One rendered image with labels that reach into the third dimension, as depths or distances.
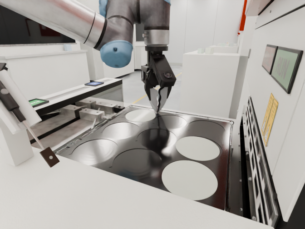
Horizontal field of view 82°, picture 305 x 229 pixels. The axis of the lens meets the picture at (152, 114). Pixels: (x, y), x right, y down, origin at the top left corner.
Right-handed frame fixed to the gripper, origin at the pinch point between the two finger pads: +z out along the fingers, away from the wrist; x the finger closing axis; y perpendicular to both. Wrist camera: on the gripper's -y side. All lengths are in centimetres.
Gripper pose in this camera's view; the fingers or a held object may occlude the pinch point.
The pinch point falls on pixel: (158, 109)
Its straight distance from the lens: 59.8
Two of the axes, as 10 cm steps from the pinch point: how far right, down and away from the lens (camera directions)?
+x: -9.4, 1.4, -3.3
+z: 0.0, 9.2, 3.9
